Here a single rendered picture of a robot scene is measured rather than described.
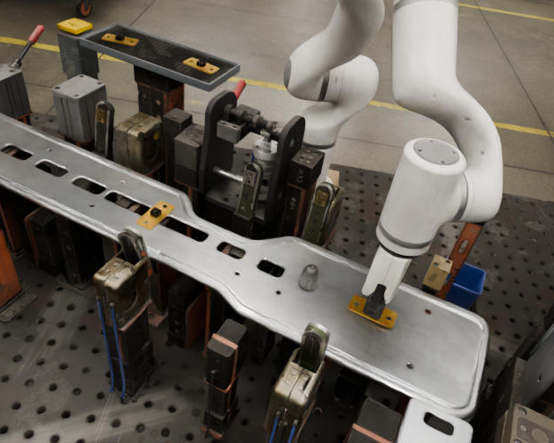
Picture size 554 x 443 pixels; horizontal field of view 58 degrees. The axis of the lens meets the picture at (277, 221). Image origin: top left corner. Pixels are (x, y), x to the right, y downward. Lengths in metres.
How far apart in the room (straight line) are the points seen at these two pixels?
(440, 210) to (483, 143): 0.11
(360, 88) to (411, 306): 0.56
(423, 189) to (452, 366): 0.35
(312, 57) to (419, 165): 0.58
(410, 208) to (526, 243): 1.07
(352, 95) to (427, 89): 0.55
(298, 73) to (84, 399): 0.85
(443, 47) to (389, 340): 0.47
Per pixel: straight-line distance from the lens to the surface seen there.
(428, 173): 0.67
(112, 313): 0.90
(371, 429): 0.82
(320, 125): 1.31
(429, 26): 0.75
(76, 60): 1.45
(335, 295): 0.92
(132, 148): 1.16
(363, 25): 1.06
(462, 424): 0.86
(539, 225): 1.85
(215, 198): 1.14
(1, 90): 1.44
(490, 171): 0.75
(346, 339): 0.87
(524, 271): 1.64
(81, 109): 1.23
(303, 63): 1.21
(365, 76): 1.26
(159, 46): 1.33
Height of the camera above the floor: 1.69
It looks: 41 degrees down
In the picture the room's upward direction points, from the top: 9 degrees clockwise
